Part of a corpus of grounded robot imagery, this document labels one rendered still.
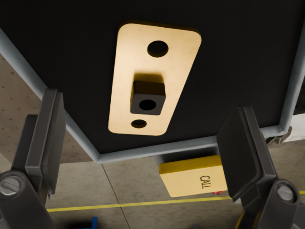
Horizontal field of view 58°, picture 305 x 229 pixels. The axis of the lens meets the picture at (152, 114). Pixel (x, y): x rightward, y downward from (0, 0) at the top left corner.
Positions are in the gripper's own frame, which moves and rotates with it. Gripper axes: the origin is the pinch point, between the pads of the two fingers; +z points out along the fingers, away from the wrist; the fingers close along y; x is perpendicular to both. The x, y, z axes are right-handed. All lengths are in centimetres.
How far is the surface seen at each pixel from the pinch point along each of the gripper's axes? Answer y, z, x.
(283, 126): 9.3, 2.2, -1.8
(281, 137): 21.2, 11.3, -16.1
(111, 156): -1.5, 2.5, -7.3
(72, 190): -31, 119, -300
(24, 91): -26, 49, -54
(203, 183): 7.5, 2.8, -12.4
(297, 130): 24.4, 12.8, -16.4
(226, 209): 182, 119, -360
